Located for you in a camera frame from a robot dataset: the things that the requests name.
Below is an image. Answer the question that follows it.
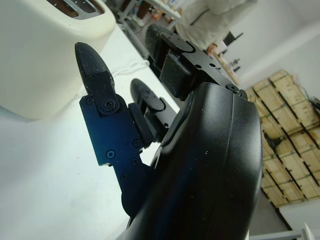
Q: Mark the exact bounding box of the white toaster power cable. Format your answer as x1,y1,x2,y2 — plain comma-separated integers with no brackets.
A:
109,58,151,76

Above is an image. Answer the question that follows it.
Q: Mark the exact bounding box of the cream two-slot toaster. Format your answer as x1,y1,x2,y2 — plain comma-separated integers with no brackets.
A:
0,0,116,122

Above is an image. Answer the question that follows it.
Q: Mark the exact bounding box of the standing person in white jacket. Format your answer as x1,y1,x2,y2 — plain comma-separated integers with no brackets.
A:
174,0,247,55

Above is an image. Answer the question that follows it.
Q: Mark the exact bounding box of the person's left hand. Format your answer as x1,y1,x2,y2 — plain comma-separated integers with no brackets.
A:
205,43,219,55

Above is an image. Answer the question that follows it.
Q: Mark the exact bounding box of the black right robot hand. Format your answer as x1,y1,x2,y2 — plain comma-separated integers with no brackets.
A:
74,23,263,240

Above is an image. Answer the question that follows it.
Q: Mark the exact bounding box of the wooden crate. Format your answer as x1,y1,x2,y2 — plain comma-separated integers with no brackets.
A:
246,69,320,208

